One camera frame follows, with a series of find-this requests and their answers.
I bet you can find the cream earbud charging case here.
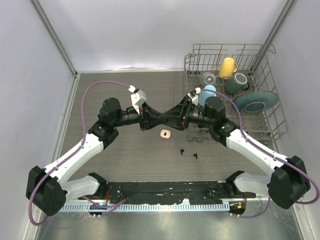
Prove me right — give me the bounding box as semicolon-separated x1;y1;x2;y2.
160;129;171;139

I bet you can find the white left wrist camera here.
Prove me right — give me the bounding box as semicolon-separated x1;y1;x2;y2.
128;85;147;115

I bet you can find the clear glass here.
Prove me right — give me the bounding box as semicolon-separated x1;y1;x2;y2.
200;72;217;86

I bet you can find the white slotted cable duct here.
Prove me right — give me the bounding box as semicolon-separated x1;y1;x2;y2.
60;201;230;215

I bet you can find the metal wire dish rack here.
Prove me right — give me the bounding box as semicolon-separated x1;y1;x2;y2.
184;43;287;149

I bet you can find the light blue mug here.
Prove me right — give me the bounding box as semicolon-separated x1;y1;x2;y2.
198;85;217;107

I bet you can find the yellow mug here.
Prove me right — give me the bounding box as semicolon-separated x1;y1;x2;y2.
218;57;239;80

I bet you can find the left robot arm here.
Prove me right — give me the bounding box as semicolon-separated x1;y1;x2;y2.
26;97;168;217

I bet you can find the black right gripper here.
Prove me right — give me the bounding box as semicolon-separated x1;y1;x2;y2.
161;96;214;131

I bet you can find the aluminium frame rail left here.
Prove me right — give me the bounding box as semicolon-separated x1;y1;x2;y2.
48;73;81;164

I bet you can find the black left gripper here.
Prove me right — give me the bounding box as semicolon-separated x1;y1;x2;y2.
113;102;166;131

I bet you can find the dark grey-green mug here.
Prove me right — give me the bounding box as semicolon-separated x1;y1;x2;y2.
224;73;248;95

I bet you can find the blue ceramic plate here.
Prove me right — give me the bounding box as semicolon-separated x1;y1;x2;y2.
233;91;279;113

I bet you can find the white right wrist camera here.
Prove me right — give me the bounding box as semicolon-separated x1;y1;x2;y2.
187;87;201;106

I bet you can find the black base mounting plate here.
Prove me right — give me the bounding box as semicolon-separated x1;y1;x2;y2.
77;180;257;205

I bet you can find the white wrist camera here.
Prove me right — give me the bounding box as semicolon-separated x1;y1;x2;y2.
187;87;201;106
128;85;147;115

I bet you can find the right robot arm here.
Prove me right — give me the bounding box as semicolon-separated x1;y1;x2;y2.
160;96;311;209

